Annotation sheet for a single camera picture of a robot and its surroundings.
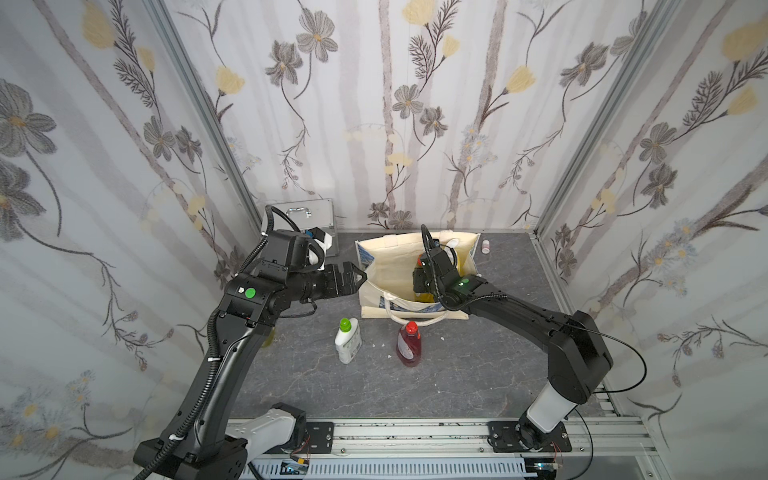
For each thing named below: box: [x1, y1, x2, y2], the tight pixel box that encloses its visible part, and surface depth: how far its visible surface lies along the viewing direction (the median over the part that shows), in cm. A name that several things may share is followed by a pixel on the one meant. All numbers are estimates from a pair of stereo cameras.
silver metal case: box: [272, 198, 335, 237], surface depth 107 cm
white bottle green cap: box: [335, 317, 363, 364], surface depth 78 cm
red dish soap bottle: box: [396, 321, 422, 367], surface depth 78 cm
